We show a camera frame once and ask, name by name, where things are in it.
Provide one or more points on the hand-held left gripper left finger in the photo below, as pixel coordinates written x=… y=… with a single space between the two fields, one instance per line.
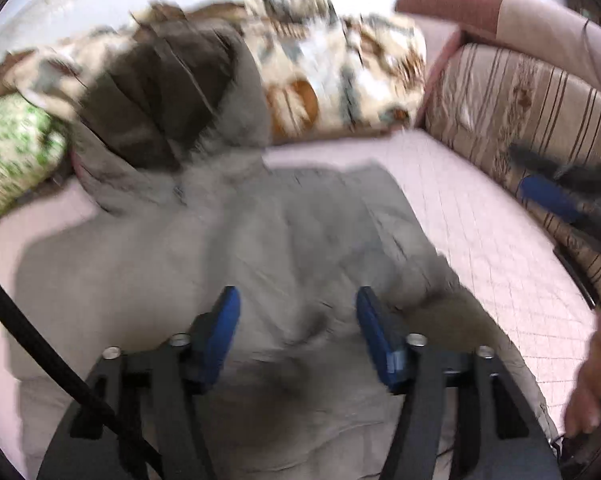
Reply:
x=224 y=330

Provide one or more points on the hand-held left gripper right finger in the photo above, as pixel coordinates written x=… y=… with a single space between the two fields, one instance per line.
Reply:
x=375 y=340

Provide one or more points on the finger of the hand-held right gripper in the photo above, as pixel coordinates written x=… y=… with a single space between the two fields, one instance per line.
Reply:
x=570 y=172
x=548 y=196

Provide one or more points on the grey padded jacket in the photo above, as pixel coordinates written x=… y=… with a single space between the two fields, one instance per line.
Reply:
x=280 y=240

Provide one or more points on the person's right hand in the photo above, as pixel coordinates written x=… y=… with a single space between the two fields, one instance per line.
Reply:
x=598 y=370

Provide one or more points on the pink quilted bed cover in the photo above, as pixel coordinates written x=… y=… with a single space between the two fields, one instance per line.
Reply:
x=470 y=240

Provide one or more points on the striped sofa back cushion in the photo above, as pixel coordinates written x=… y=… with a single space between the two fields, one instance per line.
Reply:
x=505 y=95

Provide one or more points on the leaf printed blanket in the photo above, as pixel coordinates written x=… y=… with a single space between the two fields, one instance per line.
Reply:
x=330 y=60

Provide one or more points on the green patterned pillow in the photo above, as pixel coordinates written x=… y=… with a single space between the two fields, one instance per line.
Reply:
x=10 y=160

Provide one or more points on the pink sofa frame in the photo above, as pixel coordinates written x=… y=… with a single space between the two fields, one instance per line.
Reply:
x=455 y=5

